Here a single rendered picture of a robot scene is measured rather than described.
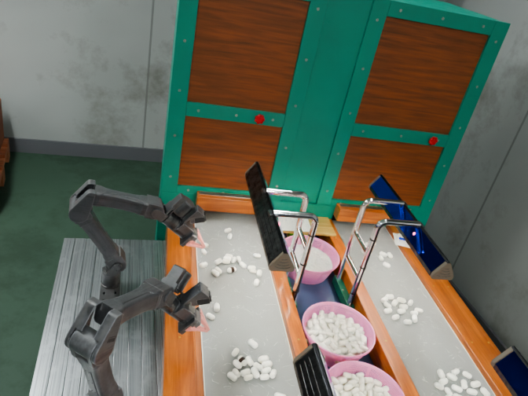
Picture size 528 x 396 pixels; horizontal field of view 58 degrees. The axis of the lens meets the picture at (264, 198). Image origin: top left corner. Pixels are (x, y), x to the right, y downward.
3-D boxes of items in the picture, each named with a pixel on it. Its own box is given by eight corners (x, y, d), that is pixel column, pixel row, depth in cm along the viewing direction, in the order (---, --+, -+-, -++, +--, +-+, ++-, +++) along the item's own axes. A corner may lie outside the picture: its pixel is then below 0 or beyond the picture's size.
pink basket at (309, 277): (313, 298, 196) (319, 280, 191) (263, 265, 208) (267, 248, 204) (345, 273, 215) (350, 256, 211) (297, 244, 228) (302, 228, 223)
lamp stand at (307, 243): (247, 311, 182) (270, 213, 160) (241, 277, 199) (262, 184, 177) (295, 313, 186) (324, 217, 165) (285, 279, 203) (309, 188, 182)
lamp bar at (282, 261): (269, 271, 146) (273, 252, 143) (244, 175, 199) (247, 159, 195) (293, 273, 148) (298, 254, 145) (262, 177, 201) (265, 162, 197)
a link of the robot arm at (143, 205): (164, 196, 173) (76, 176, 159) (167, 209, 165) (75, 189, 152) (153, 223, 177) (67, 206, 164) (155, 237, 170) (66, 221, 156)
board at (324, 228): (267, 232, 216) (268, 229, 215) (262, 214, 229) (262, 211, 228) (335, 236, 223) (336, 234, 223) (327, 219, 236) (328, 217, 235)
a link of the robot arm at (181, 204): (192, 199, 177) (170, 180, 170) (196, 211, 170) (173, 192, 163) (170, 218, 179) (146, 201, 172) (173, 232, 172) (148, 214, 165)
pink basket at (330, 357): (324, 386, 158) (332, 366, 154) (283, 329, 177) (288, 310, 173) (383, 363, 172) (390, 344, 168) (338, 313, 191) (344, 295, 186)
